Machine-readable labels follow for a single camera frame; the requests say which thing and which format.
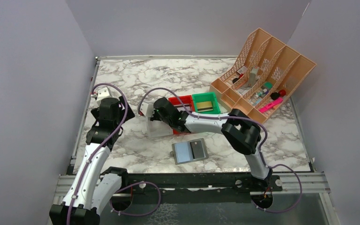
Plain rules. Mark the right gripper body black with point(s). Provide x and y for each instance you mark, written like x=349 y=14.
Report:
x=154 y=112

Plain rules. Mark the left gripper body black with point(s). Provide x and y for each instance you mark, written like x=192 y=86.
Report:
x=96 y=112

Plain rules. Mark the white plastic bin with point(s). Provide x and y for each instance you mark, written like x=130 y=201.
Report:
x=157 y=129

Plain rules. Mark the red plastic bin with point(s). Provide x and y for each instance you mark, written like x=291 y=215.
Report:
x=186 y=100

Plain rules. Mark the green plastic bin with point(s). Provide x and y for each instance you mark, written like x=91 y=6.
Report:
x=208 y=96

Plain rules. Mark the grey card holder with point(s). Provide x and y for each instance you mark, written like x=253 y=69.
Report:
x=182 y=153

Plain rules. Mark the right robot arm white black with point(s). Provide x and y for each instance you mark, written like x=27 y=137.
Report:
x=242 y=133

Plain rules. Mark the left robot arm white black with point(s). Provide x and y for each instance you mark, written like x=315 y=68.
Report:
x=84 y=201

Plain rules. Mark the gold card with stripe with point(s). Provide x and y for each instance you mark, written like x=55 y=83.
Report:
x=204 y=106

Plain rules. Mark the red white small box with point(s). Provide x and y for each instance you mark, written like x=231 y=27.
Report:
x=242 y=70

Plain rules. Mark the grey box in organizer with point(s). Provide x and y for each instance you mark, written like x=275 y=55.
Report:
x=252 y=76

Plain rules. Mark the green capped glue stick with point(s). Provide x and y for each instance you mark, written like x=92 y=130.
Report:
x=264 y=89

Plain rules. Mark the peach desk organizer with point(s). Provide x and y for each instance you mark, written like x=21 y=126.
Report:
x=278 y=64

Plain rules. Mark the pink highlighter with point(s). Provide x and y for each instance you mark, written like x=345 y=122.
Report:
x=271 y=105

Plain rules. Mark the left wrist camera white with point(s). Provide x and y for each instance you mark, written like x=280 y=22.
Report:
x=103 y=93

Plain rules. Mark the black mounting rail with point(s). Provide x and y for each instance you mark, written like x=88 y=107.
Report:
x=183 y=188

